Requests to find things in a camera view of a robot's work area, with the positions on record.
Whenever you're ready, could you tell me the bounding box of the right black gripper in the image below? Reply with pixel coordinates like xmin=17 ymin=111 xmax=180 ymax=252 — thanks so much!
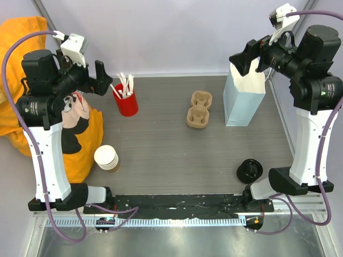
xmin=230 ymin=23 xmax=308 ymax=80

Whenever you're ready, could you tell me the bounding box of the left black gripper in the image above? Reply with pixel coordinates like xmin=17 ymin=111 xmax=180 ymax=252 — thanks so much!
xmin=51 ymin=49 xmax=113 ymax=98

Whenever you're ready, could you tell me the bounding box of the light blue paper bag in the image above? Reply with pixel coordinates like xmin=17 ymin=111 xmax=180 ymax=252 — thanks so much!
xmin=223 ymin=59 xmax=266 ymax=127

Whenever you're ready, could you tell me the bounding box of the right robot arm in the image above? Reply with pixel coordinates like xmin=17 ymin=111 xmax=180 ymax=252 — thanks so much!
xmin=229 ymin=25 xmax=342 ymax=211

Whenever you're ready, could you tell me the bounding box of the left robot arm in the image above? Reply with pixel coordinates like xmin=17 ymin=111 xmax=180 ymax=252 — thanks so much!
xmin=16 ymin=49 xmax=114 ymax=214

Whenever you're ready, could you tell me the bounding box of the red cup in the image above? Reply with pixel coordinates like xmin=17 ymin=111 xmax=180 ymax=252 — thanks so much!
xmin=113 ymin=84 xmax=139 ymax=117

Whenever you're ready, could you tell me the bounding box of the brown cup carrier stack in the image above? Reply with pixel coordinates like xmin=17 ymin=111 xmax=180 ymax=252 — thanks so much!
xmin=186 ymin=90 xmax=213 ymax=129

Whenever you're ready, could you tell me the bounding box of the paper cup stack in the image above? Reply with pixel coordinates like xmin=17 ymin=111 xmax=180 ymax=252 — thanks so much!
xmin=94 ymin=145 xmax=120 ymax=173

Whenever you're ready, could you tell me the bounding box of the black lid stack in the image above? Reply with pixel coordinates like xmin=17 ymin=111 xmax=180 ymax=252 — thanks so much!
xmin=236 ymin=159 xmax=263 ymax=184

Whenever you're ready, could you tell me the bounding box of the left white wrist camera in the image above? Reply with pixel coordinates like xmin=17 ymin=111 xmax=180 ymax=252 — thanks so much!
xmin=53 ymin=31 xmax=88 ymax=68

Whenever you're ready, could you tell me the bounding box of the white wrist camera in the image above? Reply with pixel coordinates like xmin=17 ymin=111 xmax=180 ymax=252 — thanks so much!
xmin=269 ymin=3 xmax=300 ymax=46
xmin=53 ymin=31 xmax=88 ymax=68

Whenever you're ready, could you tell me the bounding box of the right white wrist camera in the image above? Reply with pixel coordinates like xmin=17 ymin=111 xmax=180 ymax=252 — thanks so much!
xmin=269 ymin=3 xmax=300 ymax=46

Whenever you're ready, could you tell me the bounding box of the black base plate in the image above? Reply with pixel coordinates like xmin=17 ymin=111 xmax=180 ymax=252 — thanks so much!
xmin=100 ymin=194 xmax=274 ymax=220

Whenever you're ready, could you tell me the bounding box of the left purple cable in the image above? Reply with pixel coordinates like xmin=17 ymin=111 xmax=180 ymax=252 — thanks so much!
xmin=1 ymin=31 xmax=140 ymax=244

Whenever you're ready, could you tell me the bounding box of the white slotted cable duct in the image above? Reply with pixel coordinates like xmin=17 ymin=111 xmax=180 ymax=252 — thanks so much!
xmin=45 ymin=216 xmax=247 ymax=228

